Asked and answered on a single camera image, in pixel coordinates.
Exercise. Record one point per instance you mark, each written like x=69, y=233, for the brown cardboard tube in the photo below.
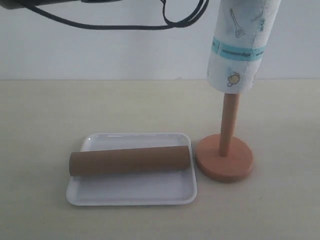
x=135, y=160

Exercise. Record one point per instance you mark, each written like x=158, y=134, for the printed paper towel roll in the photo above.
x=240, y=38

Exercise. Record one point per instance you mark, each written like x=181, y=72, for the wooden paper towel holder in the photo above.
x=223, y=157

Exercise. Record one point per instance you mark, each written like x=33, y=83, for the white plastic tray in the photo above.
x=178, y=187

